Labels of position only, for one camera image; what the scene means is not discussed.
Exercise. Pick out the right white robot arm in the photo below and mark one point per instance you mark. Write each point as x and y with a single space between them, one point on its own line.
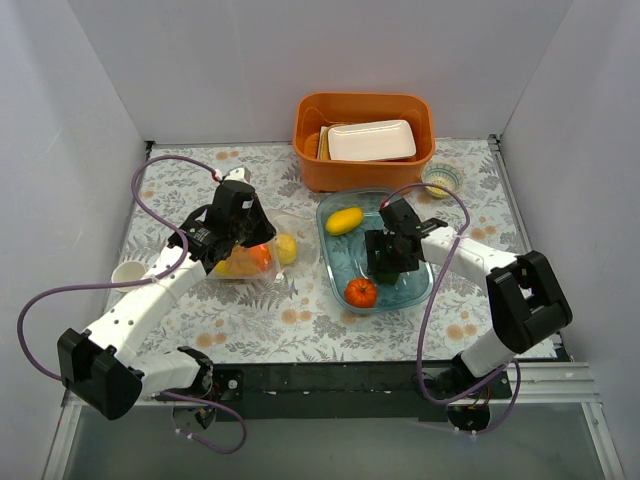
527 303

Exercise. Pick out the floral tablecloth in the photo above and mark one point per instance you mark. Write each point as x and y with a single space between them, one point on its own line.
297 318

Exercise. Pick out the brown fried chicken piece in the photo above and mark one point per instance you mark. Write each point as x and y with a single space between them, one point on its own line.
241 263

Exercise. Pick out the orange plastic basin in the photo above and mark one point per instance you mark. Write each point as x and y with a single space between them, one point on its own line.
325 109

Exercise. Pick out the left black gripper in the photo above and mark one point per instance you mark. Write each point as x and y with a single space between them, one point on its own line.
248 232

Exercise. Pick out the small orange pumpkin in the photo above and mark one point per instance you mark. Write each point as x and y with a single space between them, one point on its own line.
361 293

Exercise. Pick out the white cup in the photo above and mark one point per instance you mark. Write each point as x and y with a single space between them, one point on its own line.
129 271

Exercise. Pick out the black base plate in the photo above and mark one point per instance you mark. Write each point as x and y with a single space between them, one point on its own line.
341 391

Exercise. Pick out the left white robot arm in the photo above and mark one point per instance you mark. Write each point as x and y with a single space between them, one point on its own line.
101 364

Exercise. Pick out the small patterned bowl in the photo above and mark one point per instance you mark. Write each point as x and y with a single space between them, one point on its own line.
442 178

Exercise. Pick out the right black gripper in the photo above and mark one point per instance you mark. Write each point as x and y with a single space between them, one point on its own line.
388 257

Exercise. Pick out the pale yellow lemon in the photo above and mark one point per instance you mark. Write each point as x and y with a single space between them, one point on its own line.
286 249

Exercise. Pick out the tan plates in basin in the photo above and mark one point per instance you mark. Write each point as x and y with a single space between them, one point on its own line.
320 142

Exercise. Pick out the orange fruit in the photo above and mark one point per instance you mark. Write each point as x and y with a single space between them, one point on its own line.
261 257

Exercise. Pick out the white rectangular tray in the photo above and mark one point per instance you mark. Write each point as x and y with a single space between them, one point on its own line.
384 140

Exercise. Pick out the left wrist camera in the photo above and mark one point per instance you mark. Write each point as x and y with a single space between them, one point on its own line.
239 174

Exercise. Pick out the yellow mango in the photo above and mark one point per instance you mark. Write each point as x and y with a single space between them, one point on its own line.
344 221

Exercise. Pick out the clear zip top bag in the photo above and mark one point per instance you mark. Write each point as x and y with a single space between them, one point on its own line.
270 245

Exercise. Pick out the bright yellow lemon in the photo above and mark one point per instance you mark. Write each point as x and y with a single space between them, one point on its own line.
220 267

